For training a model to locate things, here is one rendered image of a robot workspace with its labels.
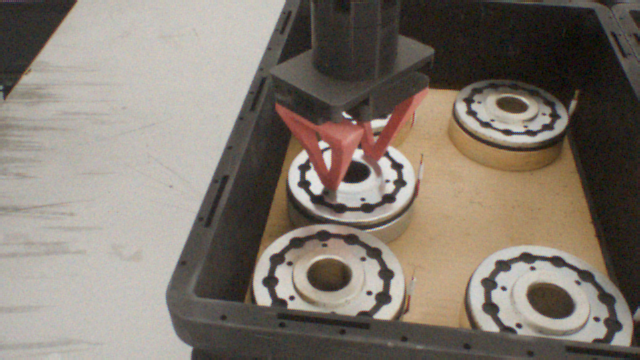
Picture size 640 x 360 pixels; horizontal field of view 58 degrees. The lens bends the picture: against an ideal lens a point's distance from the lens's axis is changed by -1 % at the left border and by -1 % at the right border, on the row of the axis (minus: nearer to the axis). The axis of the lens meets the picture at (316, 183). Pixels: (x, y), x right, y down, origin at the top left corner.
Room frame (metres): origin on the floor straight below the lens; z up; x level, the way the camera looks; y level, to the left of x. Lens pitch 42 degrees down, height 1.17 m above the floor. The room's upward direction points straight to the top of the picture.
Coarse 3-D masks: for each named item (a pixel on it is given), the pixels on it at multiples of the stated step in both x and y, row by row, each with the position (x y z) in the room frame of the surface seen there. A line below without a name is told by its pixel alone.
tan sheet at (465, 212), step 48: (432, 96) 0.51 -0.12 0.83; (432, 144) 0.43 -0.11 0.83; (432, 192) 0.37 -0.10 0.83; (480, 192) 0.37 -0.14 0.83; (528, 192) 0.37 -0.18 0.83; (576, 192) 0.37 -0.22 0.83; (432, 240) 0.31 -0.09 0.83; (480, 240) 0.31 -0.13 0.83; (528, 240) 0.31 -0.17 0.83; (576, 240) 0.31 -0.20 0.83; (432, 288) 0.26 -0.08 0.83
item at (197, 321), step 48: (288, 0) 0.52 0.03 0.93; (432, 0) 0.53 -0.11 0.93; (480, 0) 0.52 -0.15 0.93; (528, 0) 0.53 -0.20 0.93; (576, 0) 0.52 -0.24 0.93; (624, 48) 0.43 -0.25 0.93; (240, 144) 0.30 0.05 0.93; (192, 240) 0.22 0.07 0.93; (192, 288) 0.19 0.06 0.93; (192, 336) 0.17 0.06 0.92; (240, 336) 0.16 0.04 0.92; (288, 336) 0.16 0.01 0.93; (336, 336) 0.16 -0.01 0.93; (384, 336) 0.16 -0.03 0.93; (432, 336) 0.16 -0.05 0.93; (480, 336) 0.16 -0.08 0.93; (528, 336) 0.16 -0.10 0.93
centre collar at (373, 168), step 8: (328, 160) 0.36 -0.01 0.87; (352, 160) 0.37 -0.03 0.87; (360, 160) 0.36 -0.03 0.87; (368, 160) 0.36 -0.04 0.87; (328, 168) 0.35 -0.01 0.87; (368, 168) 0.36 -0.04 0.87; (376, 168) 0.35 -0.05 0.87; (368, 176) 0.34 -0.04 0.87; (376, 176) 0.34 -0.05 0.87; (344, 184) 0.33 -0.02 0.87; (352, 184) 0.33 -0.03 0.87; (360, 184) 0.33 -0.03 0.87; (368, 184) 0.33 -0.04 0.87; (376, 184) 0.34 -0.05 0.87; (336, 192) 0.33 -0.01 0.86; (344, 192) 0.33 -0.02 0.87; (352, 192) 0.33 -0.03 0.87; (360, 192) 0.33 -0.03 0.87; (368, 192) 0.33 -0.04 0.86
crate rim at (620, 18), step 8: (616, 8) 0.51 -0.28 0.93; (624, 8) 0.51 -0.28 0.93; (632, 8) 0.51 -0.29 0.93; (616, 16) 0.49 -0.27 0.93; (624, 16) 0.49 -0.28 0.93; (624, 24) 0.48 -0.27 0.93; (632, 24) 0.48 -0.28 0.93; (624, 32) 0.46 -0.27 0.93; (632, 32) 0.46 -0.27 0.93; (632, 40) 0.45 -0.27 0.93; (632, 48) 0.43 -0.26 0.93
